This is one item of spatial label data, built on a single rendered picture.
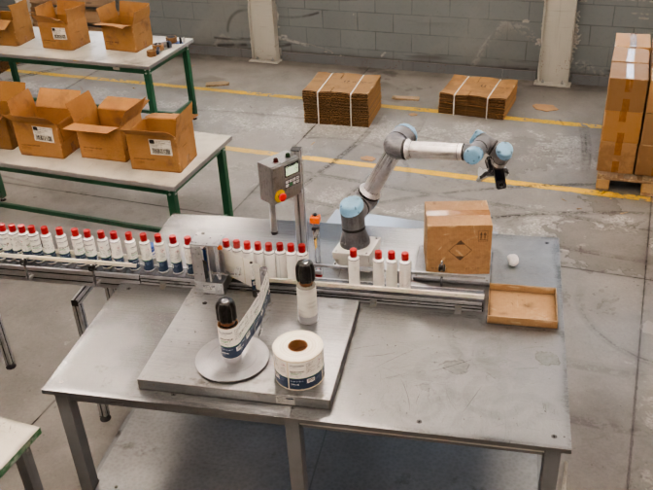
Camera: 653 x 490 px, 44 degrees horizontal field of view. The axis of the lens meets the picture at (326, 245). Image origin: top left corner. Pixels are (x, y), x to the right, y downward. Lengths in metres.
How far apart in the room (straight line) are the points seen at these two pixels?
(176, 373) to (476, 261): 1.49
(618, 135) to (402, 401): 3.75
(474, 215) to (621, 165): 2.87
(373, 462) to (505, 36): 5.75
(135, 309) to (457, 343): 1.49
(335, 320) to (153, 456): 1.11
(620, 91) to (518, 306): 2.94
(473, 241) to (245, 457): 1.46
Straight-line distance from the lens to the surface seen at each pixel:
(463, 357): 3.49
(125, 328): 3.82
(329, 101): 7.69
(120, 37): 7.73
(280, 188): 3.65
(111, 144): 5.51
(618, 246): 5.99
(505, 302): 3.82
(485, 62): 8.89
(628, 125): 6.51
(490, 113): 7.85
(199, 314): 3.73
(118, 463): 4.07
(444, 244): 3.86
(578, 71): 8.78
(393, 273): 3.71
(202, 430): 4.13
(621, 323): 5.23
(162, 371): 3.45
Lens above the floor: 3.03
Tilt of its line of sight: 31 degrees down
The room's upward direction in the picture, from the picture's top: 3 degrees counter-clockwise
